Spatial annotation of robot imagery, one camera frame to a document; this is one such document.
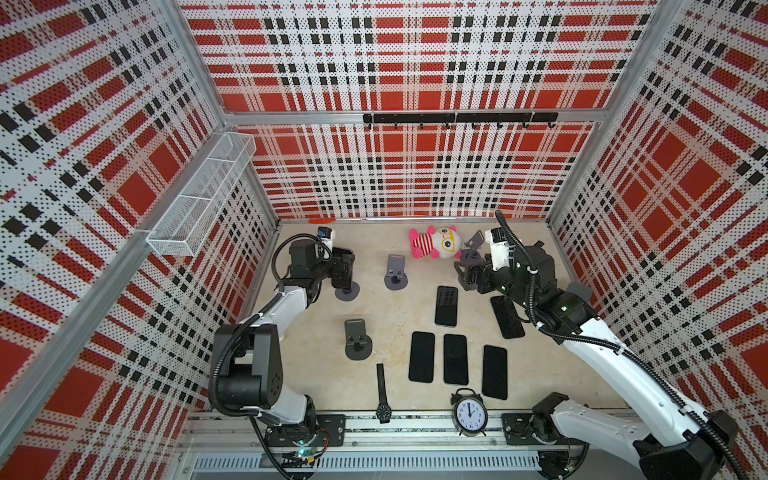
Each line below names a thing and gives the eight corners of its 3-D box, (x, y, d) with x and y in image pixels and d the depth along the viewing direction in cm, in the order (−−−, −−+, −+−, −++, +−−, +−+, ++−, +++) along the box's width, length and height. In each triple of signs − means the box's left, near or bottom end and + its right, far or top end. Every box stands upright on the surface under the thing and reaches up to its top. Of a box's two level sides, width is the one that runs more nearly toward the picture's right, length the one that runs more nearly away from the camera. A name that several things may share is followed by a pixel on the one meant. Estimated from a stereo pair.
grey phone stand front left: (348, 359, 88) (341, 344, 79) (350, 335, 93) (345, 318, 84) (371, 359, 88) (367, 344, 79) (373, 335, 93) (369, 318, 84)
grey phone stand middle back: (386, 290, 103) (384, 272, 94) (387, 273, 107) (385, 254, 99) (407, 290, 103) (407, 271, 94) (407, 273, 107) (407, 254, 99)
